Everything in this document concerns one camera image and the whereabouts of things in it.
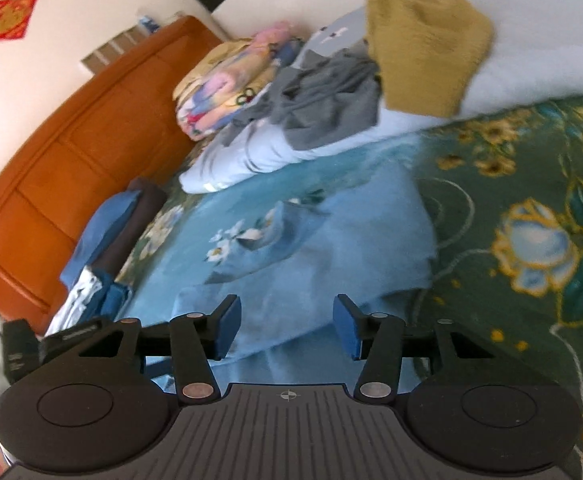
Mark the dark brown folded cloth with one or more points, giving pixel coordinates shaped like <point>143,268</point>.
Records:
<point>136,220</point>

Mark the blue white packet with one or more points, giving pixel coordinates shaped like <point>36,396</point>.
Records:
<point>147,22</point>

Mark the orange wooden headboard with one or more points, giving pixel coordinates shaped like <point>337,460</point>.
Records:
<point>71,150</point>

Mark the light blue floral quilt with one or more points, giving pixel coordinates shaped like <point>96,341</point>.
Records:
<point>536,50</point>

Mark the green floral blanket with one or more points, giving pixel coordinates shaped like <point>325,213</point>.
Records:
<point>521,335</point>

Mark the beige ribbed object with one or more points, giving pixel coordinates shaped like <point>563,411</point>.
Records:
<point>111,51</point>

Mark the mustard yellow cloth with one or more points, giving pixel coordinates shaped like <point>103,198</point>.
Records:
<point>421,50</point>

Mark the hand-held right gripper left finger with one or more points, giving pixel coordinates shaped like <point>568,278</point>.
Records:
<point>229,325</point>

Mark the white patterned folded cloth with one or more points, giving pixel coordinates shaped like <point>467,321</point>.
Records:
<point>81,295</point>

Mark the colourful folded blanket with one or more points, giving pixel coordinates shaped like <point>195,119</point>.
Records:
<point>221,90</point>

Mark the dark blue folded cloth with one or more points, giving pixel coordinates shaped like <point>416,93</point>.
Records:
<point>113,300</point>

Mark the blue cloth garment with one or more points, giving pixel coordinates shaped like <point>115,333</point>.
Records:
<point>346,240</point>

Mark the grey clothing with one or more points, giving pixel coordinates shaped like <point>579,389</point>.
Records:
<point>321,100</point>

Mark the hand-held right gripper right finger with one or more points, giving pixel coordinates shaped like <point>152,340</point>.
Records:
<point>346,327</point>

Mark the red wall decoration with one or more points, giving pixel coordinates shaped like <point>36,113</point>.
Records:
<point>6,19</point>

